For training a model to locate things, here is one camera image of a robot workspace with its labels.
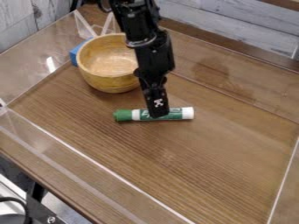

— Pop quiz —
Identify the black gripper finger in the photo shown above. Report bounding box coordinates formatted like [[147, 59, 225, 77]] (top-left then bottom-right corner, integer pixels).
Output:
[[141, 80, 170, 118]]

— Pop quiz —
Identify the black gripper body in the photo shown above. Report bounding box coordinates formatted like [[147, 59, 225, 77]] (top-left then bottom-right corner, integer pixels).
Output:
[[133, 30, 175, 89]]

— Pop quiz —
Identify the green Expo marker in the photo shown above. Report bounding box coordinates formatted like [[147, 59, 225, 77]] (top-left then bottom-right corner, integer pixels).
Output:
[[114, 107, 195, 122]]

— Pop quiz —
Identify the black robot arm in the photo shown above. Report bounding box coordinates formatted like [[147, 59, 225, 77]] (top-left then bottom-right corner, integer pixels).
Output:
[[97, 0, 175, 118]]

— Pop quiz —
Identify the brown wooden bowl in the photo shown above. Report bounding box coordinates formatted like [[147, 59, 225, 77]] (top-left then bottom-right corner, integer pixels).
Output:
[[77, 33, 139, 94]]

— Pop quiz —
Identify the clear acrylic stand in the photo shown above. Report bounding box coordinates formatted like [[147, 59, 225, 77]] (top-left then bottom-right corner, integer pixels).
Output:
[[74, 10, 118, 39]]

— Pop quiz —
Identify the blue block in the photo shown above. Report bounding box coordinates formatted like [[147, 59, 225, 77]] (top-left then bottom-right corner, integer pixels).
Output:
[[70, 38, 91, 67]]

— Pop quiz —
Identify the black metal bracket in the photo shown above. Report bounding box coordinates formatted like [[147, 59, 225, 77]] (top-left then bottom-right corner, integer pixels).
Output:
[[27, 200, 67, 224]]

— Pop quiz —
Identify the black cable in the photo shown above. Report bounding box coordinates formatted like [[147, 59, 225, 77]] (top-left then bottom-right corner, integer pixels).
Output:
[[0, 196, 43, 224]]

